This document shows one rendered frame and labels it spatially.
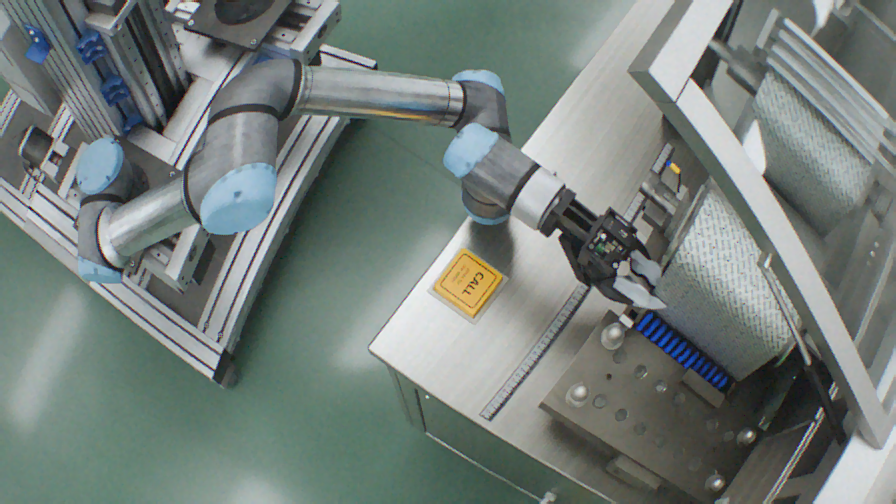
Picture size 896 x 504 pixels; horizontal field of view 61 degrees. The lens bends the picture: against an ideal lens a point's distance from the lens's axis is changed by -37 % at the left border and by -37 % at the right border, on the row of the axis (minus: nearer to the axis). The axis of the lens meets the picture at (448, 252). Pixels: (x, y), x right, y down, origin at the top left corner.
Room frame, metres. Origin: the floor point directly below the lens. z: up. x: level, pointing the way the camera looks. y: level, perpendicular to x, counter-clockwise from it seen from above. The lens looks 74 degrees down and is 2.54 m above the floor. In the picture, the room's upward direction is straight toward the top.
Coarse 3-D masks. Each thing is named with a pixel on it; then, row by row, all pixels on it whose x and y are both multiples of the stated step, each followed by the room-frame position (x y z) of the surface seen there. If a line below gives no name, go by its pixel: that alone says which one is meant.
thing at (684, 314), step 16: (656, 288) 0.34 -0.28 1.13; (672, 288) 0.33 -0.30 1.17; (672, 304) 0.32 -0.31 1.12; (688, 304) 0.31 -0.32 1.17; (672, 320) 0.31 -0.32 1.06; (688, 320) 0.30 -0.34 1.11; (704, 320) 0.28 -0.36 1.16; (688, 336) 0.28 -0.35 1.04; (704, 336) 0.27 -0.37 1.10; (720, 336) 0.26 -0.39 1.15; (736, 336) 0.25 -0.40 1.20; (704, 352) 0.26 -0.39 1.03; (720, 352) 0.24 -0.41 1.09; (736, 352) 0.23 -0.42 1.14; (752, 352) 0.22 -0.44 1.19; (720, 368) 0.23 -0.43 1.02; (736, 368) 0.22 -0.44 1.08; (752, 368) 0.20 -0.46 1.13
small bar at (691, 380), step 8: (688, 368) 0.23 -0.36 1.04; (688, 376) 0.22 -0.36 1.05; (696, 376) 0.22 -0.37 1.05; (688, 384) 0.21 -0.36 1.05; (696, 384) 0.20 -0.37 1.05; (704, 384) 0.20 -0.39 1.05; (696, 392) 0.19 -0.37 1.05; (704, 392) 0.19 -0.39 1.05; (712, 392) 0.19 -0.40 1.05; (720, 392) 0.18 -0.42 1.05; (704, 400) 0.18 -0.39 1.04; (712, 400) 0.17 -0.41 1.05; (720, 400) 0.17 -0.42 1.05
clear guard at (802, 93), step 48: (768, 0) 0.40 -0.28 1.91; (816, 0) 0.44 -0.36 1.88; (864, 0) 0.48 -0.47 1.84; (720, 48) 0.33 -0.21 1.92; (768, 48) 0.35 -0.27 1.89; (816, 48) 0.38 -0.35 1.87; (864, 48) 0.42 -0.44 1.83; (720, 96) 0.29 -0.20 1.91; (768, 96) 0.31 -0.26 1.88; (816, 96) 0.33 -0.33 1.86; (864, 96) 0.36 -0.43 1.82; (768, 144) 0.27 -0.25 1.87; (816, 144) 0.29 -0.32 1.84; (864, 144) 0.31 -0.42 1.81; (816, 192) 0.25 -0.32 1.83; (864, 192) 0.27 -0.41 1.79; (816, 240) 0.21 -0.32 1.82; (864, 240) 0.22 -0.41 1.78; (864, 288) 0.18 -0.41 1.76; (864, 336) 0.13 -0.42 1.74
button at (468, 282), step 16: (464, 256) 0.44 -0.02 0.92; (448, 272) 0.42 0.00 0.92; (464, 272) 0.42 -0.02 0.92; (480, 272) 0.42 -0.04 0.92; (496, 272) 0.42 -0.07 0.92; (448, 288) 0.40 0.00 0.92; (464, 288) 0.40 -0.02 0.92; (480, 288) 0.40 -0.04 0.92; (496, 288) 0.40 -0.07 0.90; (464, 304) 0.38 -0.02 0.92; (480, 304) 0.38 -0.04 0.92
